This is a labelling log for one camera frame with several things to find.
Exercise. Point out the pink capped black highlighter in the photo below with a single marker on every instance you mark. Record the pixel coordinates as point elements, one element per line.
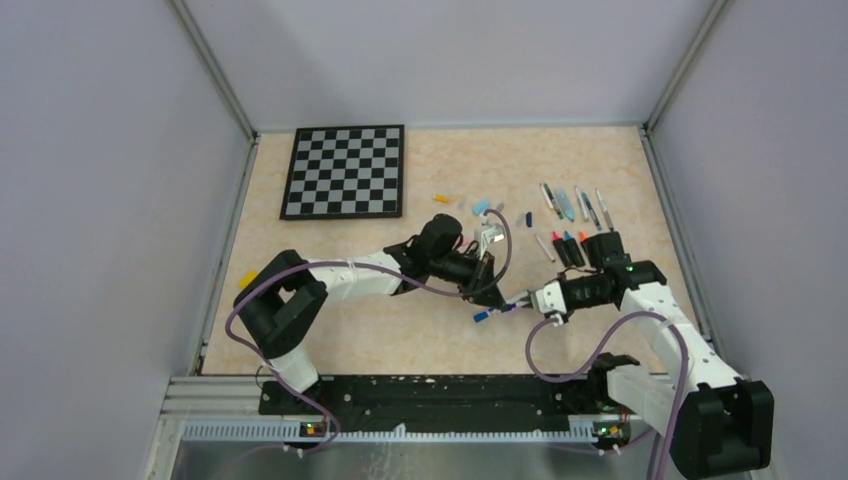
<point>560,247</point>

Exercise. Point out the blue capped white marker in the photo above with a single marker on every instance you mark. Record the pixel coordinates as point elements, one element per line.
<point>486,314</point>

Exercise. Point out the yellow capped white pen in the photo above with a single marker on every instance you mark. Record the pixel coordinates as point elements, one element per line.
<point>547,196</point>

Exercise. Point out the black white checkerboard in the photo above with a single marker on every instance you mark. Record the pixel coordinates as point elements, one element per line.
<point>345,172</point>

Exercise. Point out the green yellow block stack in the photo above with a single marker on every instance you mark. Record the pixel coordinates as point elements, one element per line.
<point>247,279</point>

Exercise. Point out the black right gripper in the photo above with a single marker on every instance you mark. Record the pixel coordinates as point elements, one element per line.
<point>529,301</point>

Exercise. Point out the light blue tape cap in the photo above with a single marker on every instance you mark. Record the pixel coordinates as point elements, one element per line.
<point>480,208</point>

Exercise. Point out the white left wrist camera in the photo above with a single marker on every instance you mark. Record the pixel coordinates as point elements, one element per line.
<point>488,234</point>

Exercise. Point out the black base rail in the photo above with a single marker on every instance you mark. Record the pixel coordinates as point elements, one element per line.
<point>443,404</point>

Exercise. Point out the dark blue capped pen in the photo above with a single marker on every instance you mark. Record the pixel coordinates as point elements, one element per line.
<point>604,209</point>

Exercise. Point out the orange capped black highlighter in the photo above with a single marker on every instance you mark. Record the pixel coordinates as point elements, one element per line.
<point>585,241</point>

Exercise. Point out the red capped white marker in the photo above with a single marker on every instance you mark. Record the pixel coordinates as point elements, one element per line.
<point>545,248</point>

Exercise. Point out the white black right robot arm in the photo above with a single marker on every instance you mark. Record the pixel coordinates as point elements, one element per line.
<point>711,421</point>

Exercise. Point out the grey capped white marker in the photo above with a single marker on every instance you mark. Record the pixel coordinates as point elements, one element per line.
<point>581,202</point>

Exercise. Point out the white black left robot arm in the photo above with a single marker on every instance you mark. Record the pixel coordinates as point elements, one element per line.
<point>279,305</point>

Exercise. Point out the teal gel pen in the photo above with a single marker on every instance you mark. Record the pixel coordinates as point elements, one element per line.
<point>591,211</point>

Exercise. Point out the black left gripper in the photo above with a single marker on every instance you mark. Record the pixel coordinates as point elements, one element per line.
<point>483,290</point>

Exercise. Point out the light blue correction tape pen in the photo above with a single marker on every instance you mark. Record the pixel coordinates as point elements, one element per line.
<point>565,204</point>

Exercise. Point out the green gel pen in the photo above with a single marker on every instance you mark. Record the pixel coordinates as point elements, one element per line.
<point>554,203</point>

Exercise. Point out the blue capped black highlighter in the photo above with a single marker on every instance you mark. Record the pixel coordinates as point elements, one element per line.
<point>573,251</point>

